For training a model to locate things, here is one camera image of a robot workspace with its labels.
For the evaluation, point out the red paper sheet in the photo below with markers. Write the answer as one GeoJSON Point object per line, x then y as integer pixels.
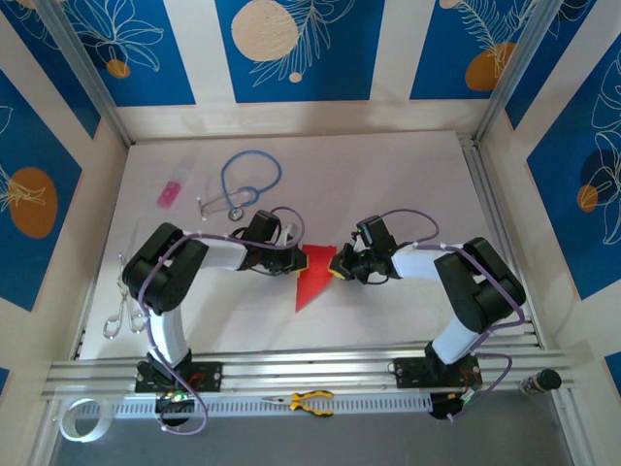
{"type": "Point", "coordinates": [313, 281]}

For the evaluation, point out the right aluminium corner post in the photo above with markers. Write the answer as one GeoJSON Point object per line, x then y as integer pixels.
{"type": "Point", "coordinates": [509, 73]}

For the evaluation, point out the silver metal scissors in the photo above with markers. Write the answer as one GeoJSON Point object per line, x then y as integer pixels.
{"type": "Point", "coordinates": [112, 326]}

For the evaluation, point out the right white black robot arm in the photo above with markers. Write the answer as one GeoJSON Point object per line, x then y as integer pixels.
{"type": "Point", "coordinates": [417, 259]}

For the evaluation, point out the left aluminium corner post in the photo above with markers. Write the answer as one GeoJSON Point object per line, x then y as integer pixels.
{"type": "Point", "coordinates": [82, 68]}

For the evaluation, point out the small bottle with black cap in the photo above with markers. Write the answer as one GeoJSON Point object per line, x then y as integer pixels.
{"type": "Point", "coordinates": [548, 378]}

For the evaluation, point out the clear tape roll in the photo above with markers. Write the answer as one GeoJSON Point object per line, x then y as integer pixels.
{"type": "Point", "coordinates": [107, 417]}

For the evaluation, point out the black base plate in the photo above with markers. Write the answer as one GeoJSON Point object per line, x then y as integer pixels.
{"type": "Point", "coordinates": [211, 376]}
{"type": "Point", "coordinates": [407, 374]}

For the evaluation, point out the aluminium frame rail with arm bases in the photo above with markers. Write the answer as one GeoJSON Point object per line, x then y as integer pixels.
{"type": "Point", "coordinates": [315, 369]}

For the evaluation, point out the small pink clear bottle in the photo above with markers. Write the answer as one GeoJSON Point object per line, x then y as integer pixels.
{"type": "Point", "coordinates": [169, 194]}

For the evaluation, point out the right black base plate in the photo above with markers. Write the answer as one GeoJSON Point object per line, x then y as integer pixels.
{"type": "Point", "coordinates": [407, 374]}

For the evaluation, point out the blue stethoscope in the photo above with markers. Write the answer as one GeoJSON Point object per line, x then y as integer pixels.
{"type": "Point", "coordinates": [236, 213]}

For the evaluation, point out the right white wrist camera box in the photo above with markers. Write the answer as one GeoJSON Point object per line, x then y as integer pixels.
{"type": "Point", "coordinates": [358, 240]}

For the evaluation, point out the aluminium side rail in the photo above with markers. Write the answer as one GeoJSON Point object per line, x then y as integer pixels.
{"type": "Point", "coordinates": [478, 170]}

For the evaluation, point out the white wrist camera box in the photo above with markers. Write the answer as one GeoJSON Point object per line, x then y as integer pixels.
{"type": "Point", "coordinates": [358, 240]}
{"type": "Point", "coordinates": [290, 232]}

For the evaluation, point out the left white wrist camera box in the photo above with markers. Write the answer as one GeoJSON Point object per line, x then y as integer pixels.
{"type": "Point", "coordinates": [290, 232]}

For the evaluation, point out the black control box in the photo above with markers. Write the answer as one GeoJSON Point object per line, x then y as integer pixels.
{"type": "Point", "coordinates": [170, 405]}
{"type": "Point", "coordinates": [441, 410]}

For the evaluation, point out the left black control box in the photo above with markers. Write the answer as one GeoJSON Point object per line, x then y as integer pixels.
{"type": "Point", "coordinates": [170, 405]}

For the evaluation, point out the yellow black pliers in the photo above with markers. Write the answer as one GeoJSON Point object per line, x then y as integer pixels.
{"type": "Point", "coordinates": [297, 402]}

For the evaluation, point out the aluminium corner post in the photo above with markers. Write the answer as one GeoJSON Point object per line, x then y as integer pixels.
{"type": "Point", "coordinates": [509, 73]}
{"type": "Point", "coordinates": [82, 68]}

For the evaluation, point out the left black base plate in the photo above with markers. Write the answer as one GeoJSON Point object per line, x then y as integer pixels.
{"type": "Point", "coordinates": [211, 376]}

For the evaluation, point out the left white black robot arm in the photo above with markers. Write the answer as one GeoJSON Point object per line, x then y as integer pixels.
{"type": "Point", "coordinates": [223, 252]}

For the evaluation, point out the right black control box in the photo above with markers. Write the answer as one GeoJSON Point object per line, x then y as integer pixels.
{"type": "Point", "coordinates": [441, 410]}

